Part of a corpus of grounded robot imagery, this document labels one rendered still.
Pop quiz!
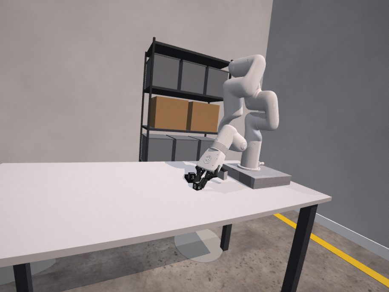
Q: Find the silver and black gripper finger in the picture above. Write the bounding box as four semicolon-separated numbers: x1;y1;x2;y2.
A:
193;166;205;182
198;166;219;188

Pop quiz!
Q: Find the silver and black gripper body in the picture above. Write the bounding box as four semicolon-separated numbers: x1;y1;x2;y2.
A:
197;147;225;174

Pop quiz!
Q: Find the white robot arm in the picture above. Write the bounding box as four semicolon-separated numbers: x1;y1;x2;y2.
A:
210;54;279;171

